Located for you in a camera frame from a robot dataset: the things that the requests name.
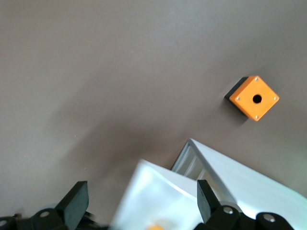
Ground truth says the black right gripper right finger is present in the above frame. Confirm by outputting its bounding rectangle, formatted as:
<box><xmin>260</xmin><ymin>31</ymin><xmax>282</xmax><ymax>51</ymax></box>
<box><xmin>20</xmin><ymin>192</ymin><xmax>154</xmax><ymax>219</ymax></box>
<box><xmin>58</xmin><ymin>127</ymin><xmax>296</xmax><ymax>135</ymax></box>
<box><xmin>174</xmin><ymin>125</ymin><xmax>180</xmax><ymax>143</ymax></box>
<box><xmin>196</xmin><ymin>179</ymin><xmax>241</xmax><ymax>230</ymax></box>

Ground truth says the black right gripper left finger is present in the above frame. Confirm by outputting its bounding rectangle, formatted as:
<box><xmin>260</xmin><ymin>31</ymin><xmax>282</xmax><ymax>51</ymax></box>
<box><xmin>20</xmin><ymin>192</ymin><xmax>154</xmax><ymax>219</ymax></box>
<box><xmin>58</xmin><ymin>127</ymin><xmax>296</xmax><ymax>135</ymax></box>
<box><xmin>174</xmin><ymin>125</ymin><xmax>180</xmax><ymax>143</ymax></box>
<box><xmin>31</xmin><ymin>181</ymin><xmax>90</xmax><ymax>230</ymax></box>

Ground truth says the translucent white container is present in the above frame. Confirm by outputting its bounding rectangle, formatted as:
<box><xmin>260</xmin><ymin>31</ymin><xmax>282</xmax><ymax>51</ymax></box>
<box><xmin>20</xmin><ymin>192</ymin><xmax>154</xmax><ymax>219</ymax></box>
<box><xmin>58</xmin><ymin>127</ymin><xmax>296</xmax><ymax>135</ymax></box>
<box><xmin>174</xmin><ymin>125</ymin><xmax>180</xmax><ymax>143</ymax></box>
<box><xmin>111</xmin><ymin>159</ymin><xmax>201</xmax><ymax>230</ymax></box>

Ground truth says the white drawer cabinet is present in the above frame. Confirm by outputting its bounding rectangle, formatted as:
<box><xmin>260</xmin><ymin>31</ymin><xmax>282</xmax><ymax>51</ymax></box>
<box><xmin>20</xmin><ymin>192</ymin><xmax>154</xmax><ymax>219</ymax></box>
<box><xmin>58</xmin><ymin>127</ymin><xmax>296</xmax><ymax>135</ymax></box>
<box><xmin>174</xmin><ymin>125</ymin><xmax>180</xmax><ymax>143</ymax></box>
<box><xmin>171</xmin><ymin>137</ymin><xmax>307</xmax><ymax>230</ymax></box>

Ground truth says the orange box with hole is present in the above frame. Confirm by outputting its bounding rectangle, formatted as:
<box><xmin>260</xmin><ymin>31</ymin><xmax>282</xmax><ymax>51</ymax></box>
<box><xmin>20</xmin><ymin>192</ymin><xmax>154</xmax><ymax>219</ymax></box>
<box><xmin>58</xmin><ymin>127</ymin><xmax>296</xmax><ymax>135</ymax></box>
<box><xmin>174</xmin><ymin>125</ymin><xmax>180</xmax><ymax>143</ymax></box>
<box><xmin>224</xmin><ymin>75</ymin><xmax>280</xmax><ymax>123</ymax></box>

